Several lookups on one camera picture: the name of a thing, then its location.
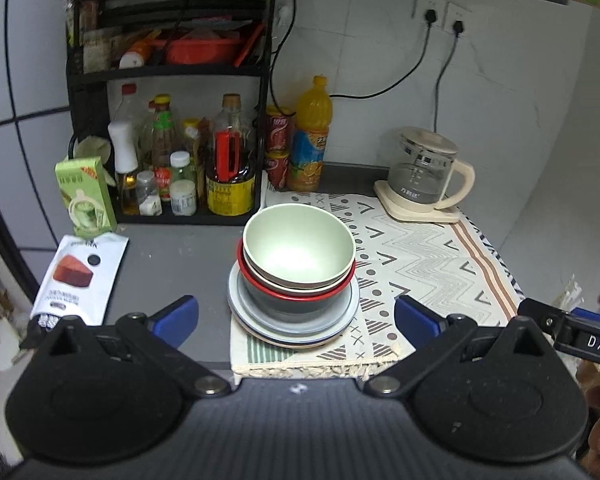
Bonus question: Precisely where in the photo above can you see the white plate blue logo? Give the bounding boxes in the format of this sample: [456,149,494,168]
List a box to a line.
[227,262,360,348]
[228,266,360,337]

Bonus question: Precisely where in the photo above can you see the red and black bowl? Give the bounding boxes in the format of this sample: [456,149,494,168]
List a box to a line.
[236,240,355,314]

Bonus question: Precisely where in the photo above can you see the pale green bowl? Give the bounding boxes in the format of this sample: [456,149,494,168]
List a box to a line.
[242,254,355,297]
[242,204,356,286]

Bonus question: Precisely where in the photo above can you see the large white flower plate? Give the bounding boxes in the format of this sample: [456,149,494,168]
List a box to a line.
[232,315,345,351]

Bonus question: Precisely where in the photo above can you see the patterned tasselled table cloth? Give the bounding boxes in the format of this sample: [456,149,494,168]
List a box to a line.
[230,182,524,378]

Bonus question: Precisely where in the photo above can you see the white snack pouch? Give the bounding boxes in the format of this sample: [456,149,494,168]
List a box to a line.
[31,233,129,326]

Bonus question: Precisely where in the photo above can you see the cream kettle base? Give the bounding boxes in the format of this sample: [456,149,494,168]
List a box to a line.
[374,180,462,224]

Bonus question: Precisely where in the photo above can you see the metal-lid spice shaker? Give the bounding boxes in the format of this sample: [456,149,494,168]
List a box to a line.
[135,170,162,217]

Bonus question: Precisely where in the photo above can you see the small white-lid jar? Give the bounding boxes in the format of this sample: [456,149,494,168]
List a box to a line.
[170,179,197,216]

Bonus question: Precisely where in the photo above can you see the green carton box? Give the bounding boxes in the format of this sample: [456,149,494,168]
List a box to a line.
[55,157,117,238]

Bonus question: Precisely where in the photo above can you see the large soy sauce bottle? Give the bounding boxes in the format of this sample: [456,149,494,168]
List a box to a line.
[206,93,256,217]

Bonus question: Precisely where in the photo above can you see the green label sauce bottle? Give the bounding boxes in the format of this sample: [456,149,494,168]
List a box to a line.
[151,93,175,202]

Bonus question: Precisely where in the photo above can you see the white cap oil sprayer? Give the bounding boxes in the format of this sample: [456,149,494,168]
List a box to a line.
[108,120,140,216]

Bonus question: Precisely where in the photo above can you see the lower red drink can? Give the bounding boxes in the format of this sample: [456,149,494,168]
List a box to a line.
[265,151,289,190]

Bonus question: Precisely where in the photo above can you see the red drink can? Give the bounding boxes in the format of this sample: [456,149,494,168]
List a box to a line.
[265,151,289,190]
[265,104,292,152]

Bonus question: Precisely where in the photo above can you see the clear red-cap bottle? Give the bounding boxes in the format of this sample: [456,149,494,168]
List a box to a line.
[112,82,144,126]

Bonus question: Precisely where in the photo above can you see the upper red drink can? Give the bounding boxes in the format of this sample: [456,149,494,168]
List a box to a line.
[265,104,292,152]

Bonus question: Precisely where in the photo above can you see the orange juice bottle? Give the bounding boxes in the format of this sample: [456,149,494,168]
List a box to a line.
[287,75,332,192]

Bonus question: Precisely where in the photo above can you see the black metal shelf rack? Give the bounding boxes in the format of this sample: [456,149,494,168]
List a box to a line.
[66,0,282,227]

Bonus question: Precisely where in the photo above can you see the red pot on shelf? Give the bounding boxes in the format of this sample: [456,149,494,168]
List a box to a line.
[161,29,244,65]

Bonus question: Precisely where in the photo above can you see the glass kettle cream handle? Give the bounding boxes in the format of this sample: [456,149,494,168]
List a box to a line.
[388,127,476,212]

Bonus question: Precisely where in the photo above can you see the right black power cable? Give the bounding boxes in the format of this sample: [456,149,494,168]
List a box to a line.
[432,19,466,134]

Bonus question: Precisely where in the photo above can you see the black power cable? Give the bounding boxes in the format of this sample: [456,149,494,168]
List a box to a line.
[432,19,466,134]
[328,8,439,100]

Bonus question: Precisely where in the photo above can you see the left black power cable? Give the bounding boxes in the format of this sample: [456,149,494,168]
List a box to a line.
[328,8,439,100]

